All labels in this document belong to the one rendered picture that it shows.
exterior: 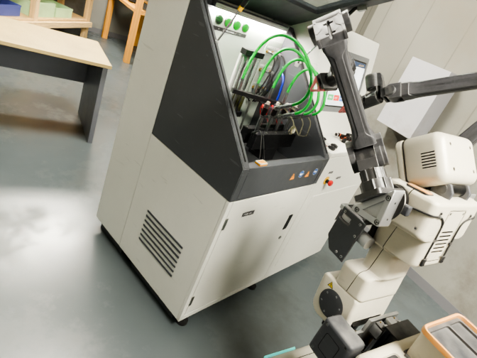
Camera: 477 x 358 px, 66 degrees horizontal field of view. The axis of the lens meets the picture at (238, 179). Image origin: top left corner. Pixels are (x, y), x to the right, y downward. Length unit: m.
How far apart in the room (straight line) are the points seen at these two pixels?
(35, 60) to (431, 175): 3.18
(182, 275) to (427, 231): 1.11
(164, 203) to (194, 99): 0.53
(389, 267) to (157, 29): 1.38
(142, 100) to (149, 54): 0.22
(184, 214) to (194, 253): 0.18
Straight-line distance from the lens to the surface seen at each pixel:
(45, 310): 1.98
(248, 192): 1.55
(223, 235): 1.63
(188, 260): 1.75
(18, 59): 3.64
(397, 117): 3.40
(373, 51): 2.64
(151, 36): 1.88
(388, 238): 1.26
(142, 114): 1.91
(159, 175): 1.82
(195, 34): 1.64
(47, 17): 6.03
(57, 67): 3.66
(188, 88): 1.64
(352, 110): 1.06
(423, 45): 3.71
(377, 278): 1.30
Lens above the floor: 1.52
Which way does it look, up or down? 25 degrees down
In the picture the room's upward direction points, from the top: 23 degrees clockwise
